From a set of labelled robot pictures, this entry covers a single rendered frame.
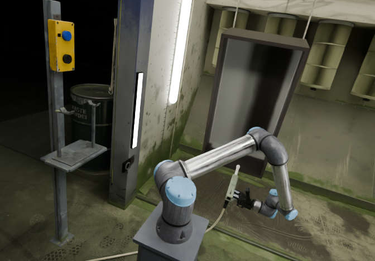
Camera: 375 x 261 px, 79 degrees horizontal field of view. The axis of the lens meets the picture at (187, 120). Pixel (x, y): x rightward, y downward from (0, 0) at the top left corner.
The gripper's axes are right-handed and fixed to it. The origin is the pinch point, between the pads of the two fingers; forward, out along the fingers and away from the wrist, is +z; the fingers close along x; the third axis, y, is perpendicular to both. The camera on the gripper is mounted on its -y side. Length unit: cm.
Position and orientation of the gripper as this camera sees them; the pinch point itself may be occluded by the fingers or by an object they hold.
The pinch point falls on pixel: (229, 191)
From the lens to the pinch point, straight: 189.2
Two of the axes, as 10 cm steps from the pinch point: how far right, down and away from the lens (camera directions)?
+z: -9.1, -3.5, 2.1
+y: -2.4, 8.8, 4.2
